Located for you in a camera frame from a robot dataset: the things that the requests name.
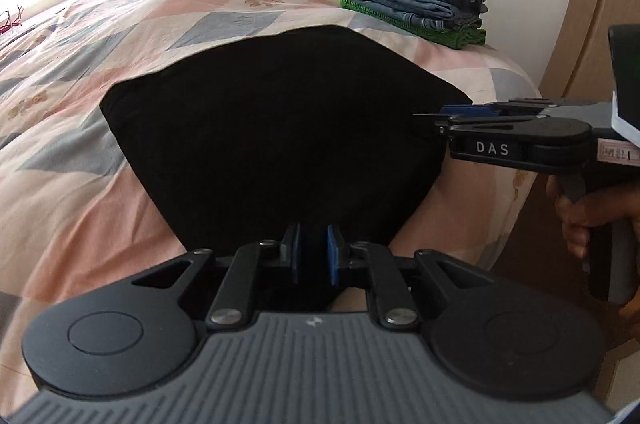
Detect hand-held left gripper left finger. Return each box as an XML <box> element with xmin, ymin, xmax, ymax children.
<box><xmin>131</xmin><ymin>224</ymin><xmax>304</xmax><ymax>333</ymax></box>

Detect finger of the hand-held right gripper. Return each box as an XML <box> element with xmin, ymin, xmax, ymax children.
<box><xmin>412</xmin><ymin>112</ymin><xmax>546</xmax><ymax>139</ymax></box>
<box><xmin>440</xmin><ymin>98</ymin><xmax>557</xmax><ymax>117</ymax></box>

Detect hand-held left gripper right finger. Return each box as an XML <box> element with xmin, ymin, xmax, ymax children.
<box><xmin>325</xmin><ymin>224</ymin><xmax>485</xmax><ymax>331</ymax></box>

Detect black pants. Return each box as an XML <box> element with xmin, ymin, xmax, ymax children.
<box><xmin>99</xmin><ymin>24</ymin><xmax>474</xmax><ymax>312</ymax></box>

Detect person's right hand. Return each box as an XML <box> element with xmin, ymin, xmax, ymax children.
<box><xmin>546</xmin><ymin>176</ymin><xmax>640</xmax><ymax>261</ymax></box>

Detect green folded cloth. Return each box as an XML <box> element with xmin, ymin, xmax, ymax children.
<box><xmin>340</xmin><ymin>0</ymin><xmax>487</xmax><ymax>51</ymax></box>

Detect blue folded cloth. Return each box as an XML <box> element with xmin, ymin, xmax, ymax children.
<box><xmin>341</xmin><ymin>0</ymin><xmax>484</xmax><ymax>32</ymax></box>

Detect wooden door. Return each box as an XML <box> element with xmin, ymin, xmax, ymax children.
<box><xmin>537</xmin><ymin>0</ymin><xmax>640</xmax><ymax>104</ymax></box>

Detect bed with patchwork quilt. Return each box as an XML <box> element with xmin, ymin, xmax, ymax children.
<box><xmin>0</xmin><ymin>0</ymin><xmax>544</xmax><ymax>320</ymax></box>

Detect red wire object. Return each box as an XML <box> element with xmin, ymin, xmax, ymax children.
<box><xmin>0</xmin><ymin>6</ymin><xmax>26</xmax><ymax>36</ymax></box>

